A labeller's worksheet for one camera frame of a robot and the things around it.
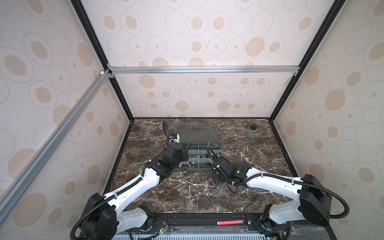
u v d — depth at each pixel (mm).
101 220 388
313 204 406
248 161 942
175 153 602
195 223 745
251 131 1029
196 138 1093
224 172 615
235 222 733
